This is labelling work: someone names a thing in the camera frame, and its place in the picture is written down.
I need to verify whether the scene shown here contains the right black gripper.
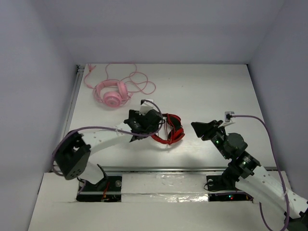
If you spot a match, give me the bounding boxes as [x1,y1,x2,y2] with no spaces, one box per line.
[191,119,230,159]

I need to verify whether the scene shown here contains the red black headphones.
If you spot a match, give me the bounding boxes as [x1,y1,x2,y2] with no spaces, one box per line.
[152,113,185,145]

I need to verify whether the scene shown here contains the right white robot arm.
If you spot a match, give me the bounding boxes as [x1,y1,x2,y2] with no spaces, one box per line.
[191,120,308,231]

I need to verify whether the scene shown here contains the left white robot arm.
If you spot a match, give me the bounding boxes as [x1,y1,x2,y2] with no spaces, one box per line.
[53,109,163,190]

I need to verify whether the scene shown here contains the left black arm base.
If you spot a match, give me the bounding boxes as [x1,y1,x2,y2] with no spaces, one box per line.
[76,169,122,203]

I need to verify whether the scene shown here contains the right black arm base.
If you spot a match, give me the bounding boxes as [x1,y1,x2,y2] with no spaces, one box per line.
[204,167,253,202]

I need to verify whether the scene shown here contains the pink headphones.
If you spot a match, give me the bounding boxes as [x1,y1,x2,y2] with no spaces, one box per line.
[93,79,133,108]

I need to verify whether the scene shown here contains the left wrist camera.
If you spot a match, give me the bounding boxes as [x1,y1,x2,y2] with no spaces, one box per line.
[139,99,154,116]

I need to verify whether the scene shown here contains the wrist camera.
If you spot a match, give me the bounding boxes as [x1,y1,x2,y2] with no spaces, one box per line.
[220,111,234,127]
[139,99,154,116]

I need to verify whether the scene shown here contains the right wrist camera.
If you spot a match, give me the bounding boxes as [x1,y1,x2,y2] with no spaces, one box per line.
[220,111,234,127]

